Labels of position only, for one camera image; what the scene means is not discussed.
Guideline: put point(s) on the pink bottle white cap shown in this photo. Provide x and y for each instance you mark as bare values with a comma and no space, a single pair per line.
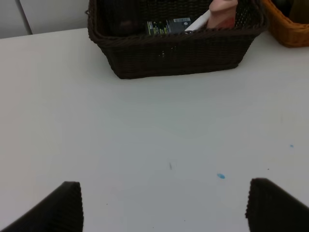
222,14

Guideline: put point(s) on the dark brown wicker basket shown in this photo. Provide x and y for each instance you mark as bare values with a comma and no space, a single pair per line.
201,51

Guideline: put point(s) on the white marker red caps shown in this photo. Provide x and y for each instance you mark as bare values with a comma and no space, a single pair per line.
199,22

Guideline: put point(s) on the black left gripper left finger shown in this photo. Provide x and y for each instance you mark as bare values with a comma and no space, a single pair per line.
60,211

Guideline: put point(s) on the dark green square bottle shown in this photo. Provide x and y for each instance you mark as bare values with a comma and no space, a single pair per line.
169,26

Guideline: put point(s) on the translucent pink plastic cup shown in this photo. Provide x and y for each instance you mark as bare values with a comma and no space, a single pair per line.
123,18

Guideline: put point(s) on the orange wicker basket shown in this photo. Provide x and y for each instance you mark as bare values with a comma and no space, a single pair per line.
285,31

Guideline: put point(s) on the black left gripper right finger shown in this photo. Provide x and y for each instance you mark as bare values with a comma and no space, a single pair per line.
272,209

